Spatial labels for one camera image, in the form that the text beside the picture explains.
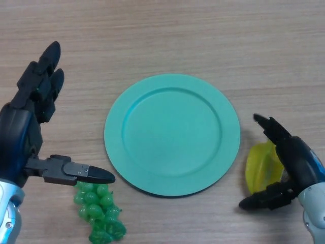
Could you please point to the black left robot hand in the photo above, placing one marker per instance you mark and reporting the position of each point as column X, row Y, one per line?
column 17, row 134

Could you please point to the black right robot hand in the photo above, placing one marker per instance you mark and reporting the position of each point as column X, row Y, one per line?
column 299, row 160

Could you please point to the yellow starfruit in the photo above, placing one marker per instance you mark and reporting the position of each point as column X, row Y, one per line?
column 261, row 165

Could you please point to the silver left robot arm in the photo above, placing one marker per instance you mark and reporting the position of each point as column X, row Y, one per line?
column 8, row 211

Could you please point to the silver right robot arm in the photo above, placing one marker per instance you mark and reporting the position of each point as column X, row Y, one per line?
column 314, row 211

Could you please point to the green round plate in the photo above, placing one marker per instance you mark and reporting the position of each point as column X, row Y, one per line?
column 172, row 137

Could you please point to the green grape bunch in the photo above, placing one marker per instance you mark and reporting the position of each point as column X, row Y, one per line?
column 99, row 206

